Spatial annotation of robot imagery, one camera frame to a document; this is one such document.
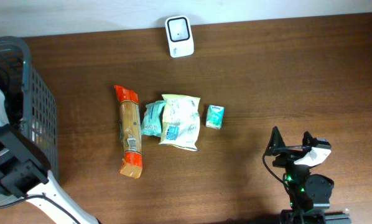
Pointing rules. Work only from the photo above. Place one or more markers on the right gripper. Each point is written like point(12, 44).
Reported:
point(289, 159)

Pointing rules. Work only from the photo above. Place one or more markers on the small teal tissue pack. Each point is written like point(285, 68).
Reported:
point(214, 117)

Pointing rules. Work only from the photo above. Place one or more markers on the cream snack bag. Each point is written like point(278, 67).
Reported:
point(180, 121)

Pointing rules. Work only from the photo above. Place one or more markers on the teal wipes pouch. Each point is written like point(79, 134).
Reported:
point(152, 122)

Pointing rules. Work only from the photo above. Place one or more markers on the orange spaghetti packet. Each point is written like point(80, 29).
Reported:
point(130, 132)

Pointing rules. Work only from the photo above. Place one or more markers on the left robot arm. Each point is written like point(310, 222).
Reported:
point(25, 176)

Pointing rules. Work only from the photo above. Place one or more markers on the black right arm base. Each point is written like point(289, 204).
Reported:
point(297, 217)

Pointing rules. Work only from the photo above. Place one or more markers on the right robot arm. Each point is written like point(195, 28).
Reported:
point(309, 193)

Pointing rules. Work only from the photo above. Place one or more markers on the white barcode scanner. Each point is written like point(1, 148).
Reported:
point(179, 36)

